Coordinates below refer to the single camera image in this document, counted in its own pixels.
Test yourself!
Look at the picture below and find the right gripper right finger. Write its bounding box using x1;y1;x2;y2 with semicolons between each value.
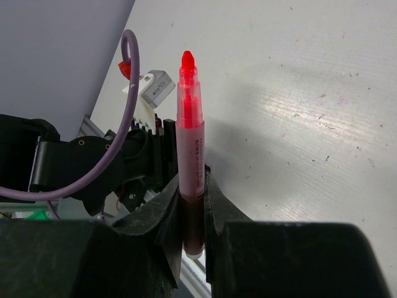
203;167;391;297

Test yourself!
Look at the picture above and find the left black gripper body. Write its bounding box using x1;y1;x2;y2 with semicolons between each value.
102;116;177;211

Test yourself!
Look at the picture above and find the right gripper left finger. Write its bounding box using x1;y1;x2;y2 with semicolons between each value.
1;178;182;297

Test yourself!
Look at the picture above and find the red highlighter pen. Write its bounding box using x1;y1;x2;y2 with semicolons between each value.
176;51;205;260

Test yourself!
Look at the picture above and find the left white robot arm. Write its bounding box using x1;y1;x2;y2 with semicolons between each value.
1;115;177;215

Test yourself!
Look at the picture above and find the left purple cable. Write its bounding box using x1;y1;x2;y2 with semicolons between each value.
0;29;140;221

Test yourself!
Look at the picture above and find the aluminium front rail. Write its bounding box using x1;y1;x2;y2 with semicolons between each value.
77;115;105;138

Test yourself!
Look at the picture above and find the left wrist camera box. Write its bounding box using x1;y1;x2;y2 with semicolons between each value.
122;70;177;131

